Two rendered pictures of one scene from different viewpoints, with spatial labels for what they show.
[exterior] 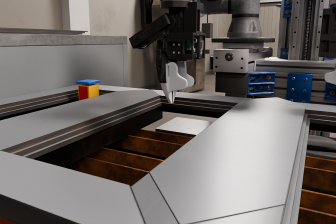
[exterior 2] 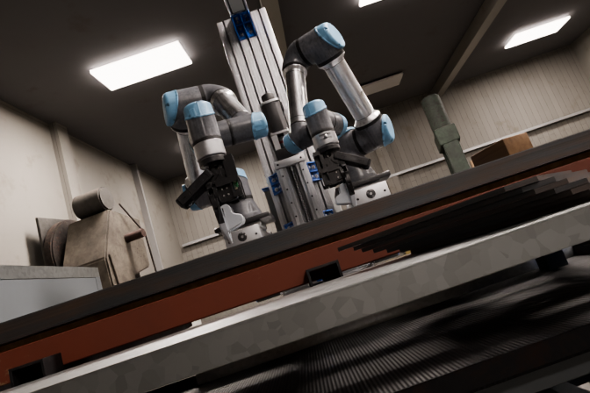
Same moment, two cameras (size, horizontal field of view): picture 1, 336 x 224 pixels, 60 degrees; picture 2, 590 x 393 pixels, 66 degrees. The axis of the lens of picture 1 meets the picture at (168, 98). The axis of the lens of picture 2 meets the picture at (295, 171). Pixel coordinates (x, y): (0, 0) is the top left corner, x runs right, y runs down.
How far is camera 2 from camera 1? 61 cm
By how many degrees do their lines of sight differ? 38
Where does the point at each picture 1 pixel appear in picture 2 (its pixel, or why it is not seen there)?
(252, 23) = (249, 204)
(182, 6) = (221, 159)
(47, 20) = not seen: outside the picture
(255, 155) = not seen: hidden behind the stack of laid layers
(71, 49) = (45, 284)
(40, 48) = (13, 283)
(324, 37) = (323, 170)
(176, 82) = (233, 219)
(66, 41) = (38, 274)
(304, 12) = (291, 184)
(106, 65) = not seen: hidden behind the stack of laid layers
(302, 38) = (300, 207)
